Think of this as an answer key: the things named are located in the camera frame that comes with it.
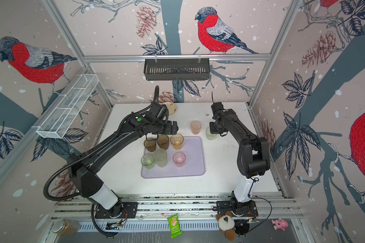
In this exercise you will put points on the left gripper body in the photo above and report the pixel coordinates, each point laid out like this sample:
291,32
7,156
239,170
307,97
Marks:
165,128

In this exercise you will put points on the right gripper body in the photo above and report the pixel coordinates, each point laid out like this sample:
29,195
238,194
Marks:
215,128

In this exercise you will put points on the pale green textured cup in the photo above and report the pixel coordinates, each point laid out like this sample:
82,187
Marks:
209,135

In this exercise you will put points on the dark olive cup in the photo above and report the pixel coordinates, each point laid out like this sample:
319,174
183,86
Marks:
163,142

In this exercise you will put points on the yellow amber cup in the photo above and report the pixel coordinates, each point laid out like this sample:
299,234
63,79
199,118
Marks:
177,141

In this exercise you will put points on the salmon textured cup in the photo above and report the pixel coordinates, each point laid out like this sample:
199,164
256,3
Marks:
195,127

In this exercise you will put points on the small brown textured cup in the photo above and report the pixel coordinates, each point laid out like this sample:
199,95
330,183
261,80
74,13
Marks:
150,144

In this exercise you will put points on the tall pale green cup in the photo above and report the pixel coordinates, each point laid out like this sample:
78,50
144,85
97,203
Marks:
160,157

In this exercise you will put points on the pink clear cup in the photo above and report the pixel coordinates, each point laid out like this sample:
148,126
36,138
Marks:
179,159

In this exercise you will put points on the small green ribbed cup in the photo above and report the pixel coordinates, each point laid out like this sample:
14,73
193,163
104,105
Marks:
148,161

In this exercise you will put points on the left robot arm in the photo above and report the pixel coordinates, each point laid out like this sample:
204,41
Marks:
151,120

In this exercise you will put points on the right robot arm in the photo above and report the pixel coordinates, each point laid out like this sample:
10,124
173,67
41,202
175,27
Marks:
252,159

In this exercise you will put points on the lilac plastic tray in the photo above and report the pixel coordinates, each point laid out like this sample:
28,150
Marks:
194,164

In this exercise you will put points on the cream patterned saucer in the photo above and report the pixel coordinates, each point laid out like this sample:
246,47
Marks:
172,107

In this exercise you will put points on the plush toy dog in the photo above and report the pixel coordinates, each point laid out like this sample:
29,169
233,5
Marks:
227,225

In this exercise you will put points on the green snack packet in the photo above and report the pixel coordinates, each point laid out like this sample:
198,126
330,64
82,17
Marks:
174,226

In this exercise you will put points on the pink plush toy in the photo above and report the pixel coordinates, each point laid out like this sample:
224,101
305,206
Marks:
280,224

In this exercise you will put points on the glass jar with lid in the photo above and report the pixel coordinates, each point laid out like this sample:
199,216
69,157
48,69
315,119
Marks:
65,227

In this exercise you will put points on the black hanging wire basket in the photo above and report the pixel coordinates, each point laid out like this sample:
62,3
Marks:
177,69

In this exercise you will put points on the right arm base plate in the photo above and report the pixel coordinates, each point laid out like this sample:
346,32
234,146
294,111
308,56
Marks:
237,209

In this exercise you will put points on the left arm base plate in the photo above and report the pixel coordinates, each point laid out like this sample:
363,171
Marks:
129,209

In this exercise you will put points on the white wire mesh shelf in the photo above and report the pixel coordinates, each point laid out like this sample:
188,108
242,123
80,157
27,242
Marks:
69,105

